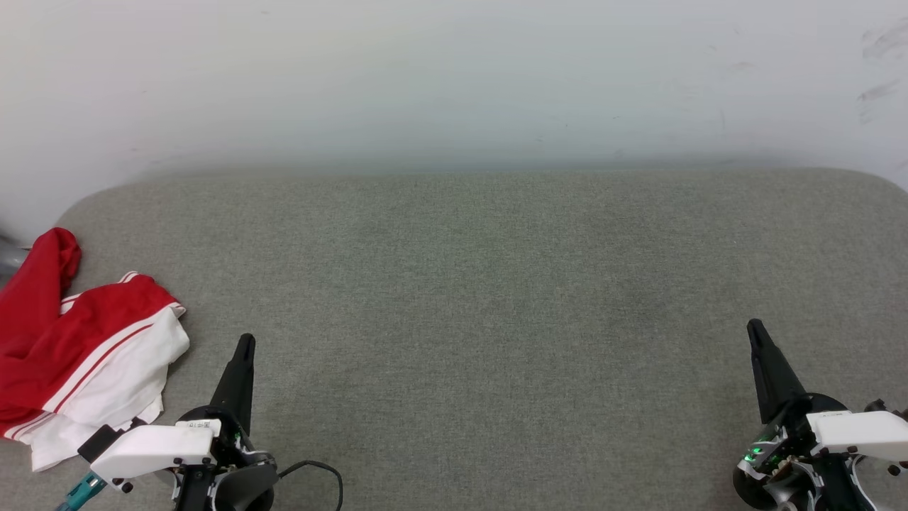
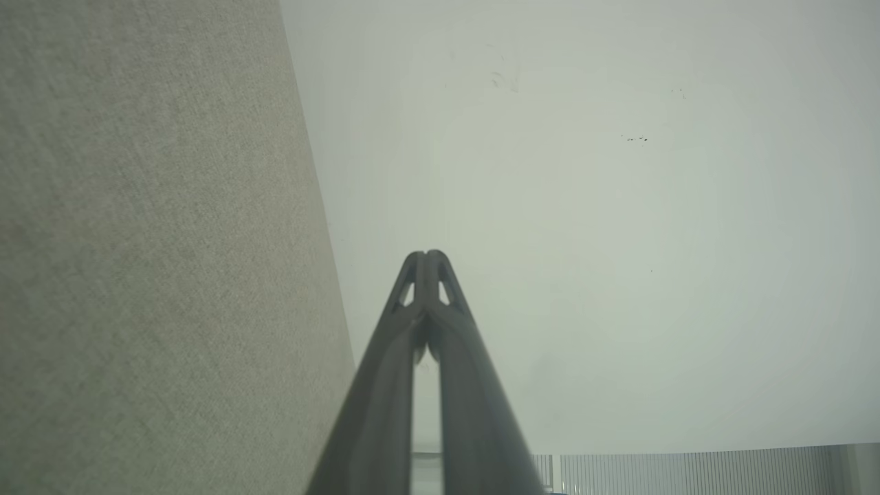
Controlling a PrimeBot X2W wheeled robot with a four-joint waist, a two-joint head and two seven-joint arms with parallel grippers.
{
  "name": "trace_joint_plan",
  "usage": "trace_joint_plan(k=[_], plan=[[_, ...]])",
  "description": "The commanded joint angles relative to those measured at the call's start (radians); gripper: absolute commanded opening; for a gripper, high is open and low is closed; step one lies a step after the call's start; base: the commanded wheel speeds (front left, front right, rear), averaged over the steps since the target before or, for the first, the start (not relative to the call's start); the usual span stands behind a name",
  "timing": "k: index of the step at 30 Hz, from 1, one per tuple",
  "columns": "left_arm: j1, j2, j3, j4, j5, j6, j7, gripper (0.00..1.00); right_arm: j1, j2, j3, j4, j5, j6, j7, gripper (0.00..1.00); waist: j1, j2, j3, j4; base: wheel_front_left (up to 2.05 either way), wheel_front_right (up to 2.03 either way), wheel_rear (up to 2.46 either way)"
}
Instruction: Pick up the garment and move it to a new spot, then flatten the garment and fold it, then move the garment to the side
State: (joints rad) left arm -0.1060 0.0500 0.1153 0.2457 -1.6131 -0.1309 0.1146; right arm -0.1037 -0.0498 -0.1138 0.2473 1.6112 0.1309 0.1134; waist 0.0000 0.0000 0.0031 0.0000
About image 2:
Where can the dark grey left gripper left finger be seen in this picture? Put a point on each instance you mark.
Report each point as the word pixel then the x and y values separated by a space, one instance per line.
pixel 385 385

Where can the grey fabric sofa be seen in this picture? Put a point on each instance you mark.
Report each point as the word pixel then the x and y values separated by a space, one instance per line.
pixel 151 261

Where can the white ribbed panel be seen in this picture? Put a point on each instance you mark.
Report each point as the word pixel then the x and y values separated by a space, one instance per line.
pixel 687 474

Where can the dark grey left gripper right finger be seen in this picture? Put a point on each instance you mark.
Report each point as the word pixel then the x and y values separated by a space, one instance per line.
pixel 474 412

